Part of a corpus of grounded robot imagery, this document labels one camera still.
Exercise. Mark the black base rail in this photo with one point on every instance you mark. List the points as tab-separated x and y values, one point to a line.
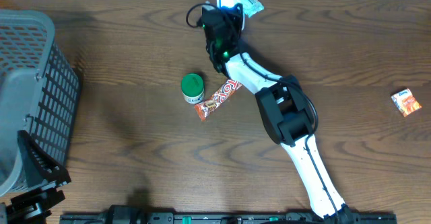
131	215

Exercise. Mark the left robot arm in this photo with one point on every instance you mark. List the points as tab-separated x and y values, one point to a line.
5	219

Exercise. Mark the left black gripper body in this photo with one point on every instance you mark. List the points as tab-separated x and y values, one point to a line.
37	163

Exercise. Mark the green lid white jar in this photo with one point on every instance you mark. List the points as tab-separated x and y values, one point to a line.
192	87

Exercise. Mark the orange Kleenex tissue pack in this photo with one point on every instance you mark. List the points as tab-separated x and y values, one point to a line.
405	102

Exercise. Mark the orange chocolate bar wrapper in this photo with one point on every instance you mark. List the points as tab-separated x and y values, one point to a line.
206	107

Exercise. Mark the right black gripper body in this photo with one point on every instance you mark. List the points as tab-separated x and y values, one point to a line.
234	19

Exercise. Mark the grey plastic mesh basket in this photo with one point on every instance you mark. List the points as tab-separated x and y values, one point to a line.
39	94

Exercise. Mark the white barcode scanner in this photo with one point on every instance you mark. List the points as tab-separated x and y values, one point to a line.
235	2

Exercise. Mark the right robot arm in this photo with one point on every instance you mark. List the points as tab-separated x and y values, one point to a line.
288	115

